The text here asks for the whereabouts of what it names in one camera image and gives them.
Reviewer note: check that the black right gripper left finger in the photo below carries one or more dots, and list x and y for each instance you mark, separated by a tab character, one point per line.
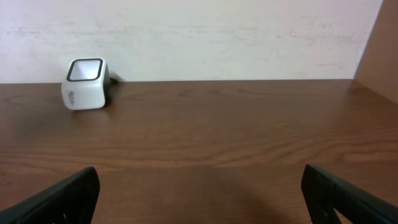
72	200

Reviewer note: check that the white barcode scanner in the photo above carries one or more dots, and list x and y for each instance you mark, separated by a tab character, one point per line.
87	84

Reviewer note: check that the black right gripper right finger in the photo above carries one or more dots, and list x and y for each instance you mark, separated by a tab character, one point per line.
326	195

